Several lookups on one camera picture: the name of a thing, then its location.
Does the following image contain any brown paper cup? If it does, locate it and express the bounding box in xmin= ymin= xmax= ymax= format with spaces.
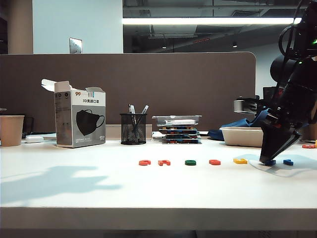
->
xmin=0 ymin=115 xmax=25 ymax=147

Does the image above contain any metal wall switch plate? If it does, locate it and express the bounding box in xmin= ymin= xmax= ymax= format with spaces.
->
xmin=69 ymin=37 xmax=83 ymax=55

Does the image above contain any black and silver pen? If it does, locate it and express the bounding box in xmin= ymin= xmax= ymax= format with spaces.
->
xmin=135 ymin=105 xmax=149 ymax=132
xmin=128 ymin=104 xmax=137 ymax=132

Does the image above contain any black red plaid jacket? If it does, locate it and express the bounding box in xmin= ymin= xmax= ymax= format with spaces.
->
xmin=272 ymin=87 xmax=284 ymax=100

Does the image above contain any letter magnet case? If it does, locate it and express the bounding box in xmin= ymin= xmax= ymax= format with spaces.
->
xmin=158 ymin=126 xmax=199 ymax=136
xmin=161 ymin=134 xmax=201 ymax=145

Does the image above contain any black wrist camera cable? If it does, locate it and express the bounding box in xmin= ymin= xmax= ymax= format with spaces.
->
xmin=274 ymin=0 xmax=305 ymax=94

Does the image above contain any black mesh pen holder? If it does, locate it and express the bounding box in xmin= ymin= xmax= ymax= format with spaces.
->
xmin=119 ymin=113 xmax=147 ymax=146

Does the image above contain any brown desk partition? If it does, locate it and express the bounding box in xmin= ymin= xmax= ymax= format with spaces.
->
xmin=0 ymin=52 xmax=257 ymax=133

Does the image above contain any beige pulp tray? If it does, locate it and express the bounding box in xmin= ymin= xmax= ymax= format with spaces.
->
xmin=219 ymin=127 xmax=264 ymax=147

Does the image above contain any black monitor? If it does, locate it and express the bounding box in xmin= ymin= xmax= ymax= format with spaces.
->
xmin=263 ymin=86 xmax=275 ymax=101

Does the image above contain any clear plastic case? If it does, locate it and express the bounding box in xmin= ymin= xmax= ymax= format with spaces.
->
xmin=152 ymin=115 xmax=202 ymax=127

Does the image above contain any small white earbud case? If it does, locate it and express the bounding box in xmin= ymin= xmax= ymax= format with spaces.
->
xmin=25 ymin=135 xmax=45 ymax=144

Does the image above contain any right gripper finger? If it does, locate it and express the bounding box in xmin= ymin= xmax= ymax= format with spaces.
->
xmin=273 ymin=131 xmax=302 ymax=159
xmin=259 ymin=125 xmax=296 ymax=165

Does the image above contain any grey white face mask box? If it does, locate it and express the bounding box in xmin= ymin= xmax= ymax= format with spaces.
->
xmin=41 ymin=78 xmax=106 ymax=149

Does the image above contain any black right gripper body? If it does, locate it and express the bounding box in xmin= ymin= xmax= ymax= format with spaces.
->
xmin=262 ymin=109 xmax=310 ymax=136

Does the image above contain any brown cardboard box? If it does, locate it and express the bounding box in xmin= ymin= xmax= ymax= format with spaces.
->
xmin=303 ymin=123 xmax=317 ymax=141

